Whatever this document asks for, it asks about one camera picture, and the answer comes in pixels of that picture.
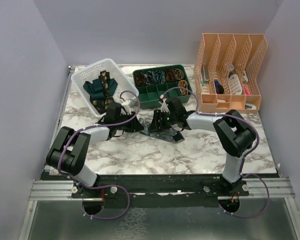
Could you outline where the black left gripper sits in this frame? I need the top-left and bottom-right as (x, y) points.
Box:
(115, 111), (144, 133)

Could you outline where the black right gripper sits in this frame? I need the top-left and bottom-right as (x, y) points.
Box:
(148, 109), (178, 131)

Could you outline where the grey blue floral tie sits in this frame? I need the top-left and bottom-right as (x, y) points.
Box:
(138, 118), (185, 143)

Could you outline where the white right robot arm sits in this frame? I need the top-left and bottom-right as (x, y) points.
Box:
(148, 97), (259, 196)

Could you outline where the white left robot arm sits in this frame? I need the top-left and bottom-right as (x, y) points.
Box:
(45, 103), (144, 198)

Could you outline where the black gold leaf tie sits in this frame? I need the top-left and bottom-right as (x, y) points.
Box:
(89, 70), (118, 114)

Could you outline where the dark green tie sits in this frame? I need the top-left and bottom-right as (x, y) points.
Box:
(83, 78), (118, 101)

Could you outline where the green compartment tray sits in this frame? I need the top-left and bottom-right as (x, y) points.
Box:
(132, 64), (192, 110)

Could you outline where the orange patterned rolled tie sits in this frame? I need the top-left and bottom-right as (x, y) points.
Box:
(178, 79), (189, 96)

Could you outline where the dark blue rolled tie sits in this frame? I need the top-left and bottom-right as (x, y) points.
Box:
(153, 70), (166, 85)

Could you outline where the red brown rolled tie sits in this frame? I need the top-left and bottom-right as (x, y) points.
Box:
(164, 68), (175, 83)

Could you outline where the white plastic basket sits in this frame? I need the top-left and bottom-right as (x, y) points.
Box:
(70, 58), (139, 117)

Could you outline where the tan rolled tie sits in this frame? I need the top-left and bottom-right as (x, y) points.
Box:
(173, 68), (185, 81)

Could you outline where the blue black item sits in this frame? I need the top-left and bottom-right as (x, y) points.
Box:
(214, 80), (225, 95)

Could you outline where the orange file organizer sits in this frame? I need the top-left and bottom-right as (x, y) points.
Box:
(193, 33), (268, 114)

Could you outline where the white ribbed item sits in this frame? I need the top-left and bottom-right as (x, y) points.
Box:
(228, 74), (243, 95)

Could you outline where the pink marker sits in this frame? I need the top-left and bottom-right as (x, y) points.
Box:
(243, 84), (250, 95)

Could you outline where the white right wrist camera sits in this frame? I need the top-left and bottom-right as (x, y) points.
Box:
(159, 94), (170, 113)

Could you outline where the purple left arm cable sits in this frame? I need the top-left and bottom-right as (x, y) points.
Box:
(57, 89), (141, 187)

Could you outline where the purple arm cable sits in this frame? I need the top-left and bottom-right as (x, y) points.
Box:
(159, 86), (259, 177)
(57, 89), (141, 187)

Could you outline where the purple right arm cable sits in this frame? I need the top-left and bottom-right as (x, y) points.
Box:
(159, 86), (259, 177)

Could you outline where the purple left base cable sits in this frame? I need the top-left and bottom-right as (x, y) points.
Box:
(81, 185), (131, 221)

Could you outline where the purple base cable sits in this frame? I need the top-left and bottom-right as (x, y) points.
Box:
(81, 185), (131, 221)
(218, 173), (271, 218)

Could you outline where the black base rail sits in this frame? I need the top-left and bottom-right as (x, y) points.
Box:
(39, 172), (253, 208)

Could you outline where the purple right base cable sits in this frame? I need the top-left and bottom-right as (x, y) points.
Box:
(218, 173), (271, 218)

